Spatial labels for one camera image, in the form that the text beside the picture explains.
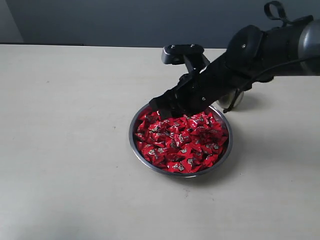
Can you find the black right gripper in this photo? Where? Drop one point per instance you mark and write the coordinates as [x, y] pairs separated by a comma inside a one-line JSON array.
[[194, 94]]

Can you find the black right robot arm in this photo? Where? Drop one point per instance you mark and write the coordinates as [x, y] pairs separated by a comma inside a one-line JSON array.
[[252, 55]]

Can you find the round steel plate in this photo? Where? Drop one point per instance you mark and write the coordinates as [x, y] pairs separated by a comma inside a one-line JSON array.
[[184, 147]]

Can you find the stainless steel cup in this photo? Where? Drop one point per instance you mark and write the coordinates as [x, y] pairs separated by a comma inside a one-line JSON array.
[[233, 97]]

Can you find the red wrapped candy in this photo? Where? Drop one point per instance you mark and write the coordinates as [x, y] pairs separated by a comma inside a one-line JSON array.
[[175, 167], [181, 139], [211, 148]]

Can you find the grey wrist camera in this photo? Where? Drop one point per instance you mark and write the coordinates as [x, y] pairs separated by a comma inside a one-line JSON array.
[[174, 54]]

